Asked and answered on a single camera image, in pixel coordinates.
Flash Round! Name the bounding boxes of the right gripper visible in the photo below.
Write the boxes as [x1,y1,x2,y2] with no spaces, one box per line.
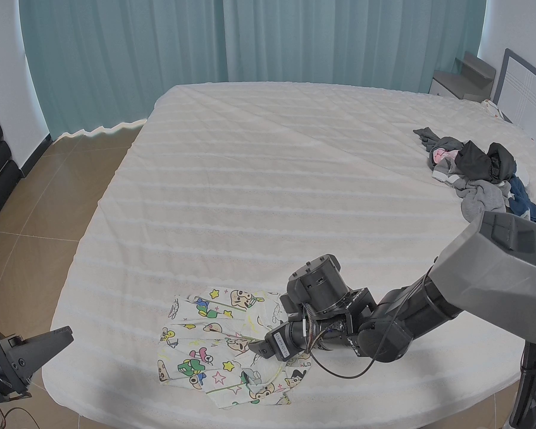
[264,319,328,363]

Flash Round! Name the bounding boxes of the white printed pyjama top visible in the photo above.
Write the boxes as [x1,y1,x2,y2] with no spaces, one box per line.
[155,286,313,409]

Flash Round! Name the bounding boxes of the pile of clothes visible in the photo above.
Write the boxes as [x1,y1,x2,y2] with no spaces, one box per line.
[413,127,536,227]

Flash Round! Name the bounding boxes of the bed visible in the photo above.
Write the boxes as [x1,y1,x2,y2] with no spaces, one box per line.
[42,48,536,419]

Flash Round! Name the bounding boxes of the grey bedside table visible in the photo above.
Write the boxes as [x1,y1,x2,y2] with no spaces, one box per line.
[431,52,496,102]

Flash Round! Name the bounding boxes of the white printed pillow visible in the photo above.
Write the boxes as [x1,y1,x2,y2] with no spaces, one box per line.
[482,99,514,124]

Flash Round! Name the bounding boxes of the blue-green curtain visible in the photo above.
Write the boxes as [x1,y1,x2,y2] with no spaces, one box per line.
[18,0,490,139]

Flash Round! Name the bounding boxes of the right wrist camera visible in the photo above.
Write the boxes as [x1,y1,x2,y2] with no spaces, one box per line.
[279,292,304,318]

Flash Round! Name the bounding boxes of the black cable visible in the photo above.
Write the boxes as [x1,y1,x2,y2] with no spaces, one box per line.
[0,391,35,429]
[310,351,381,379]

